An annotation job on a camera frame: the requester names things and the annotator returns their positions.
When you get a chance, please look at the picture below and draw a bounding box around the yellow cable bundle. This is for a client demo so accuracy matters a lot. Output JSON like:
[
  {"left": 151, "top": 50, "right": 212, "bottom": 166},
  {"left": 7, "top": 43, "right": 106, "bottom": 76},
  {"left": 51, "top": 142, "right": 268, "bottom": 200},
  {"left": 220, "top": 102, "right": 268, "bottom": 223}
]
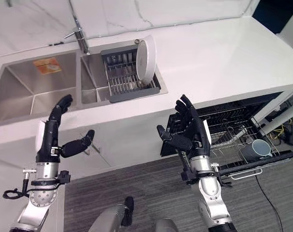
[{"left": 269, "top": 125, "right": 288, "bottom": 141}]

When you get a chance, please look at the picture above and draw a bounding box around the chrome kitchen faucet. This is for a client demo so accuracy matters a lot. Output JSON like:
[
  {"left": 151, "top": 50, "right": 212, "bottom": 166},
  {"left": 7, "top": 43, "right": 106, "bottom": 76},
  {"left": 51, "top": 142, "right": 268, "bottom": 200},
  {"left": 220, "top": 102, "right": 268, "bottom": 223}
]
[{"left": 64, "top": 0, "right": 90, "bottom": 55}]

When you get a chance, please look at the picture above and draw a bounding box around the silver robot right leg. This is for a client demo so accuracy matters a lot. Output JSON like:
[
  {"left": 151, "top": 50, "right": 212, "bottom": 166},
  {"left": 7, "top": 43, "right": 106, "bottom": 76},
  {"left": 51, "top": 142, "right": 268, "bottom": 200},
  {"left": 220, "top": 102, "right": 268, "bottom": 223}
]
[{"left": 154, "top": 217, "right": 179, "bottom": 232}]

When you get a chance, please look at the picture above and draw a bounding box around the grey sink dish rack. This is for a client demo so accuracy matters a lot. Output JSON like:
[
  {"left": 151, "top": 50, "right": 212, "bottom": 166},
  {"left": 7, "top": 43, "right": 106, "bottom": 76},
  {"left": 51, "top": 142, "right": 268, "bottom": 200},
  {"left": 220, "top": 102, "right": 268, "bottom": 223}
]
[{"left": 100, "top": 43, "right": 162, "bottom": 104}]

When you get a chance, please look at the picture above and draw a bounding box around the silver robot leg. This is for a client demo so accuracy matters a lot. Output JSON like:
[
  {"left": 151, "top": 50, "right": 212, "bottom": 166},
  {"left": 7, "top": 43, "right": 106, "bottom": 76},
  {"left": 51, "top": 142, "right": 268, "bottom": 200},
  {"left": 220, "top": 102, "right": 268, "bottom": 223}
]
[
  {"left": 88, "top": 196, "right": 135, "bottom": 232},
  {"left": 154, "top": 217, "right": 179, "bottom": 232}
]

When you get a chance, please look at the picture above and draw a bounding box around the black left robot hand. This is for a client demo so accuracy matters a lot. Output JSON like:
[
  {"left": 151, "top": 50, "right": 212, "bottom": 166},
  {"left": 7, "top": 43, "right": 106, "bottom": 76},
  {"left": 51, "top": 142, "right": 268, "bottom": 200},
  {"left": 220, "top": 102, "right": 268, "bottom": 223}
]
[{"left": 34, "top": 94, "right": 96, "bottom": 163}]

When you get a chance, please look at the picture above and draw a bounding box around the silver dishwasher door handle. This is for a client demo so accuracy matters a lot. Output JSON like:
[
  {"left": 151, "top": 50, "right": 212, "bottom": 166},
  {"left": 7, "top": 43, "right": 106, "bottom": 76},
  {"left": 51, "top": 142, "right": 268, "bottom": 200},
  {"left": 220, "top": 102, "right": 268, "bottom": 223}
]
[{"left": 228, "top": 168, "right": 263, "bottom": 180}]

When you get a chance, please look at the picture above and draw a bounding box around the black dishwasher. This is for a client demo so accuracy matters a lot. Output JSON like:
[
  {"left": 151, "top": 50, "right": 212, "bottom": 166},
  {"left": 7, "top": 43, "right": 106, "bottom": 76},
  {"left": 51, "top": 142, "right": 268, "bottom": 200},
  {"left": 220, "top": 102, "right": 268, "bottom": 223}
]
[{"left": 160, "top": 91, "right": 293, "bottom": 174}]

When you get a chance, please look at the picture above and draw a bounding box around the grey mug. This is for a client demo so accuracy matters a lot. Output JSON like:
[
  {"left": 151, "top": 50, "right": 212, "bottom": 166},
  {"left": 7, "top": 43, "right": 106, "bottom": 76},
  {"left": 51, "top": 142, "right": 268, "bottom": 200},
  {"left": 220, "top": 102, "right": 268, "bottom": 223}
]
[{"left": 240, "top": 139, "right": 274, "bottom": 161}]

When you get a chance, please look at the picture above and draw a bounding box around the black floor cable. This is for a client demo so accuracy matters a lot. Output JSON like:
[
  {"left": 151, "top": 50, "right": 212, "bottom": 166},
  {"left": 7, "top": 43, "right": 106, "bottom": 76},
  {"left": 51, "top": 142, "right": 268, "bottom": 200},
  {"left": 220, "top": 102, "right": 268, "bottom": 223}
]
[{"left": 254, "top": 174, "right": 288, "bottom": 232}]

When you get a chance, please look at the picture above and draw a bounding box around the stainless steel double sink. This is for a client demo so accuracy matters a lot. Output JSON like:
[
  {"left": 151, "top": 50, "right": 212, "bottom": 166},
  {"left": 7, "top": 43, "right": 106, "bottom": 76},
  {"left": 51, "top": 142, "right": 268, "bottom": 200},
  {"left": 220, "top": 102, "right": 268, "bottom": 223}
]
[{"left": 0, "top": 40, "right": 169, "bottom": 124}]

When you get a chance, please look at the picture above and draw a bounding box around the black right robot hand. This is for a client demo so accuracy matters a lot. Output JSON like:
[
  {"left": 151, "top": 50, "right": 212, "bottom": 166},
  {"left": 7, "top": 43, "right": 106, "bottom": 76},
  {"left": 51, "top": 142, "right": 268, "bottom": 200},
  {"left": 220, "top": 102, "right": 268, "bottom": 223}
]
[{"left": 157, "top": 94, "right": 213, "bottom": 160}]

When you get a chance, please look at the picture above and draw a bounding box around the wire dishwasher rack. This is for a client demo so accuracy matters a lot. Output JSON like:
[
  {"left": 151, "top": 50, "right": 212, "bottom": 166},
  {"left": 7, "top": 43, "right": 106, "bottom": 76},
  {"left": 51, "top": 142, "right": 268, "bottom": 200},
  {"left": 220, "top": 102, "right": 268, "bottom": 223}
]
[{"left": 199, "top": 107, "right": 281, "bottom": 167}]

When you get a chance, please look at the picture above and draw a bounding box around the silver robot left leg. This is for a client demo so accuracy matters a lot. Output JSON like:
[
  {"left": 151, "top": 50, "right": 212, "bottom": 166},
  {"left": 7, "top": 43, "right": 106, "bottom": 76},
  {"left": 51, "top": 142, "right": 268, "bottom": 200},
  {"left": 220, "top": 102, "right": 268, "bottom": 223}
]
[{"left": 88, "top": 196, "right": 135, "bottom": 232}]

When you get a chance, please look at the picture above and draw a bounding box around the orange sticker label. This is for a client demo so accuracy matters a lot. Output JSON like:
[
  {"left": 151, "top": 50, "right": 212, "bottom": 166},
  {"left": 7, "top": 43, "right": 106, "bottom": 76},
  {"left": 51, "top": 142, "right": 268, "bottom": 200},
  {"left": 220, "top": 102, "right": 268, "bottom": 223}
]
[{"left": 32, "top": 58, "right": 62, "bottom": 75}]

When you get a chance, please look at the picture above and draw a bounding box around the white round plate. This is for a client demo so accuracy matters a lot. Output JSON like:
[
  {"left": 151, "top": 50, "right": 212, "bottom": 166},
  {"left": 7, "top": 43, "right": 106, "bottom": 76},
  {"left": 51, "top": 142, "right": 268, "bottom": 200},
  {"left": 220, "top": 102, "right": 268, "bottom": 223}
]
[{"left": 135, "top": 34, "right": 157, "bottom": 82}]

